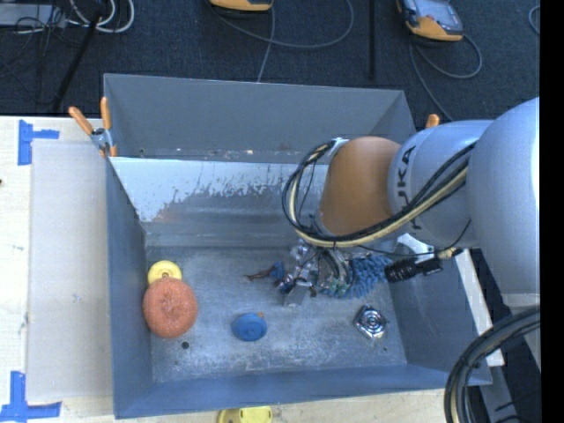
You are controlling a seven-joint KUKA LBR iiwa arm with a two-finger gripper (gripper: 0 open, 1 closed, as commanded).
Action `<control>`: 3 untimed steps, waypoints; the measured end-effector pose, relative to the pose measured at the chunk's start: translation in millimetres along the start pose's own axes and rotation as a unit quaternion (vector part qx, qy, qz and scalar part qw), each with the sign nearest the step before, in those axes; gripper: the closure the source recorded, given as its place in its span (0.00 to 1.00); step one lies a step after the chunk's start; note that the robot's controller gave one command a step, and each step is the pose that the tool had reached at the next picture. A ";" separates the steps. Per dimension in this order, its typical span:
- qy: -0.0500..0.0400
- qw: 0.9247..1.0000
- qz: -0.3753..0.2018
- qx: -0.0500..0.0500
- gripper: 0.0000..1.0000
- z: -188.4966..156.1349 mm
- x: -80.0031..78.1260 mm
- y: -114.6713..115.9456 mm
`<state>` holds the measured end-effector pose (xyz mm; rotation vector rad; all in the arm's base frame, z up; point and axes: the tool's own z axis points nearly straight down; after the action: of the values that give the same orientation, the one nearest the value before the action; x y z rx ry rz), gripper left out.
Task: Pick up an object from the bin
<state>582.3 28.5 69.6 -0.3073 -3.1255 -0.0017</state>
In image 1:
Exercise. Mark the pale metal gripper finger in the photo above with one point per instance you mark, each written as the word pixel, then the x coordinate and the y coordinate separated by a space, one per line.
pixel 302 294
pixel 293 292

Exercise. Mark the blue round disc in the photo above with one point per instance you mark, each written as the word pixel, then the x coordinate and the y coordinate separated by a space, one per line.
pixel 249 327

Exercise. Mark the grey metal bin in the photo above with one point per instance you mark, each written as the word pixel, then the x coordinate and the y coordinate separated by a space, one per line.
pixel 282 351

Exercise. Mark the silver square metal piece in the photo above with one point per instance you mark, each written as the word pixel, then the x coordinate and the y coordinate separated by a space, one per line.
pixel 371 322

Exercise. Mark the orange round scouring pad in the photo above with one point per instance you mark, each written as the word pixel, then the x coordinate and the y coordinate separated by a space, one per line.
pixel 169 309

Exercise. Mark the yellow round disc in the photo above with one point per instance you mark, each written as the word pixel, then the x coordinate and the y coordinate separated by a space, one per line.
pixel 164 269

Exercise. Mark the pale flat board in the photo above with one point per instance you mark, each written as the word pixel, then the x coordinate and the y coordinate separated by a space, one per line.
pixel 66 258

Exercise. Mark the black cylinder on white bracket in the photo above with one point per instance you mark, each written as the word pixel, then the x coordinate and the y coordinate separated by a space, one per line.
pixel 407 270

